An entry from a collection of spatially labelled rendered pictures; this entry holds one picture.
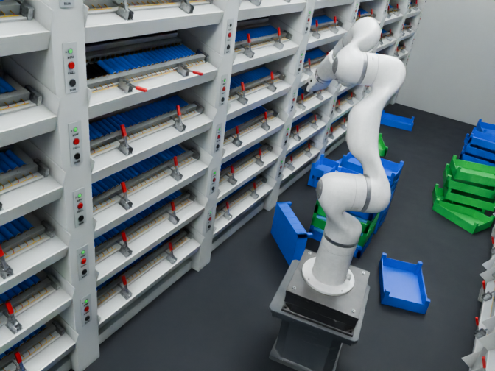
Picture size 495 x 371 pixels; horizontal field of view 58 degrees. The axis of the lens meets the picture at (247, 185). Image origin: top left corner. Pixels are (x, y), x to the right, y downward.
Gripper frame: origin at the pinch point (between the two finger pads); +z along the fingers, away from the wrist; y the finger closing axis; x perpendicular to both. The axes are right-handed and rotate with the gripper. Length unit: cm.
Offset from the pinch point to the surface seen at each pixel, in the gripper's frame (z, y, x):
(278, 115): 34.0, -5.0, 1.2
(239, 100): -4.2, -35.8, 0.3
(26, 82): -70, -108, -7
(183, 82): -42, -65, -3
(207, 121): -20, -56, -11
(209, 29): -38, -50, 17
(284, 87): 16.7, -4.7, 9.2
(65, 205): -53, -108, -36
